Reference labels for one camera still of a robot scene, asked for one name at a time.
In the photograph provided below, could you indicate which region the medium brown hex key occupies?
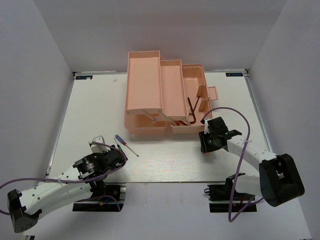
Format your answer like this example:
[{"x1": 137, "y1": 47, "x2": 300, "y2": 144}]
[{"x1": 175, "y1": 120, "x2": 189, "y2": 126}]

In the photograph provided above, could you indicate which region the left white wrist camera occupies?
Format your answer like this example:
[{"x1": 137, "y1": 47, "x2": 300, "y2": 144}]
[{"x1": 88, "y1": 135, "x2": 110, "y2": 153}]

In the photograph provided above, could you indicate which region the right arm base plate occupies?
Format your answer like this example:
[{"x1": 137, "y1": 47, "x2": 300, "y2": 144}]
[{"x1": 204, "y1": 183, "x2": 253, "y2": 213}]

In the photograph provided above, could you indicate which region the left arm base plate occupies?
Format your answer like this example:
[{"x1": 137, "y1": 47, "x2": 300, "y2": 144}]
[{"x1": 72, "y1": 183, "x2": 126, "y2": 213}]

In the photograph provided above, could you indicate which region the small brown hex key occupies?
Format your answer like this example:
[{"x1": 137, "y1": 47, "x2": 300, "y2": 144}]
[{"x1": 191, "y1": 96, "x2": 200, "y2": 112}]

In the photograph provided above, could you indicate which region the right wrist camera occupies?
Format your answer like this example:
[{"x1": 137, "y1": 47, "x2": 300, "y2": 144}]
[{"x1": 200, "y1": 117, "x2": 229, "y2": 135}]

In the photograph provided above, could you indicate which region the blue handled screwdriver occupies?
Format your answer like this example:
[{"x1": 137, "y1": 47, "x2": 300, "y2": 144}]
[{"x1": 114, "y1": 134, "x2": 139, "y2": 157}]

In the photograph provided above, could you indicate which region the pink plastic toolbox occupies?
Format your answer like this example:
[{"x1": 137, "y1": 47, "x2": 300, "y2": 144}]
[{"x1": 124, "y1": 50, "x2": 219, "y2": 136}]

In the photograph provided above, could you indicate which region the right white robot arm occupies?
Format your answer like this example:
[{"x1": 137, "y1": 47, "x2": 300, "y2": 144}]
[{"x1": 199, "y1": 130, "x2": 305, "y2": 207}]

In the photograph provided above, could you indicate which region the large brown hex key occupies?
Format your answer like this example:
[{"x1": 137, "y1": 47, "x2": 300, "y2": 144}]
[{"x1": 187, "y1": 97, "x2": 197, "y2": 125}]

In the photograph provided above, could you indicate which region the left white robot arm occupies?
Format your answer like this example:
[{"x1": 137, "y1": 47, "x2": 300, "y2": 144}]
[{"x1": 7, "y1": 150, "x2": 127, "y2": 233}]

